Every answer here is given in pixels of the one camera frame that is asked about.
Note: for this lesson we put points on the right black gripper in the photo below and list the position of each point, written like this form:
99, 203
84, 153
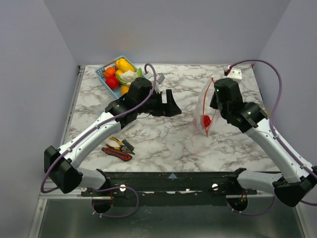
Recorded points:
213, 100

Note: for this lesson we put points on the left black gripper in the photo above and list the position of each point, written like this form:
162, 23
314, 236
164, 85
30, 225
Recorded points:
166, 109

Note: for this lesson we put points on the clear zip top bag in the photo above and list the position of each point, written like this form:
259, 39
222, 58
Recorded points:
204, 115

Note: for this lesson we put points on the yellow lemon toy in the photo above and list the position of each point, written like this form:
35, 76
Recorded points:
124, 89

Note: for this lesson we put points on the red bell pepper toy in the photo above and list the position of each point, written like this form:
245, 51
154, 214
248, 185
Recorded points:
112, 82

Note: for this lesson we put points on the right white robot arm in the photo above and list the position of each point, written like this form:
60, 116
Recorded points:
297, 176

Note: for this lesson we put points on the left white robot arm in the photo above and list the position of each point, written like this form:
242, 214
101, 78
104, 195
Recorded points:
62, 165

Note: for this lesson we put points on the clear plastic screw box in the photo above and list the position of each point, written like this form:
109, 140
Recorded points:
129, 126

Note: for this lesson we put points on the white cauliflower toy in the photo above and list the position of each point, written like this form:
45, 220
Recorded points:
126, 78

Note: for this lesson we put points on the yellow bell pepper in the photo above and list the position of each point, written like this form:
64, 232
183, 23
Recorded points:
123, 65

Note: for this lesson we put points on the red utility knife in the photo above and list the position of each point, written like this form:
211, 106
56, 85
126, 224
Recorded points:
119, 154

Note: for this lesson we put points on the orange pumpkin toy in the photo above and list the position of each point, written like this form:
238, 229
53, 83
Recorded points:
110, 71

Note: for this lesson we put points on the blue plastic basket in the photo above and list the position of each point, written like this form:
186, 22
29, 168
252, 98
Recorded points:
100, 74

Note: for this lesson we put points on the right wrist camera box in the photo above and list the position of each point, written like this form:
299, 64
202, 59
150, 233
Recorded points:
233, 73

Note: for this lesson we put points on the yellow handled pliers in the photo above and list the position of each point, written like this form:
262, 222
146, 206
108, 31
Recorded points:
120, 147

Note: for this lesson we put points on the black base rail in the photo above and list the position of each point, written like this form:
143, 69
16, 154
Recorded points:
170, 188

